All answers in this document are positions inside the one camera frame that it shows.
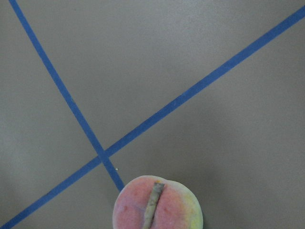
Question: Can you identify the pink yellow peach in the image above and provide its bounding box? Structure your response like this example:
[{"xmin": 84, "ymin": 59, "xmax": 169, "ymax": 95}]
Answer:
[{"xmin": 112, "ymin": 175, "xmax": 203, "ymax": 229}]

